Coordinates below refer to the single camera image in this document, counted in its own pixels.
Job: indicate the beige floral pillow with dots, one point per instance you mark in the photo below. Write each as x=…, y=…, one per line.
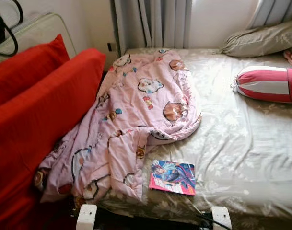
x=261, y=40

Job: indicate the white quilted upright mattress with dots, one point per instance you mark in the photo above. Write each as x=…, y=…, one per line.
x=35, y=31

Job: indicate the black wall socket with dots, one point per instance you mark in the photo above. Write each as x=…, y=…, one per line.
x=110, y=47

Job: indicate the beige floral bed sheet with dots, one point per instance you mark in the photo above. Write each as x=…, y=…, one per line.
x=241, y=143

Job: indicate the pink cartoon print blanket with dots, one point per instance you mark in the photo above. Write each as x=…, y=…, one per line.
x=136, y=110

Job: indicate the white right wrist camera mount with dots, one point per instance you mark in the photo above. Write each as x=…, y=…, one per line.
x=221, y=218

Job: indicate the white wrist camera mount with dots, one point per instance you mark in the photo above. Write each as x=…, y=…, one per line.
x=86, y=218
x=221, y=218

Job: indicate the red white blue bolster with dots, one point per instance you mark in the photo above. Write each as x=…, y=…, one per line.
x=265, y=84

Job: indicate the pink blue comic book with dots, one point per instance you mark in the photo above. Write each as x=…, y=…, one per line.
x=172, y=177

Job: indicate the thin red cushion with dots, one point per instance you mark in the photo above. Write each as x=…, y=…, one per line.
x=26, y=72

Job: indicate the grey pleated curtain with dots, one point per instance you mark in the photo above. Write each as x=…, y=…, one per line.
x=150, y=24
x=275, y=12

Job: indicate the large red cushion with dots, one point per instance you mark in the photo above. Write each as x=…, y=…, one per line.
x=35, y=129

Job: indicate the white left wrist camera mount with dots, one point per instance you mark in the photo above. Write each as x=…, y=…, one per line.
x=86, y=218

